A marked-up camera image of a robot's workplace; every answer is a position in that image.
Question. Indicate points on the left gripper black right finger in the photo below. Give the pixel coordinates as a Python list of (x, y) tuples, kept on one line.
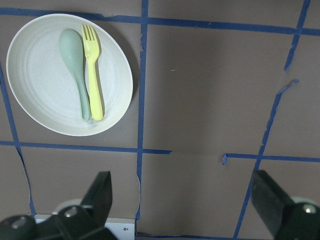
[(286, 218)]

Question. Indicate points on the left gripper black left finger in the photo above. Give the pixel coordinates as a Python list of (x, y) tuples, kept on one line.
[(91, 212)]

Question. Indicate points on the white round plate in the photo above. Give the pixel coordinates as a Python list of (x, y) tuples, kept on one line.
[(45, 89)]

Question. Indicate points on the yellow plastic fork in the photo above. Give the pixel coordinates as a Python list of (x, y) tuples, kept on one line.
[(92, 52)]

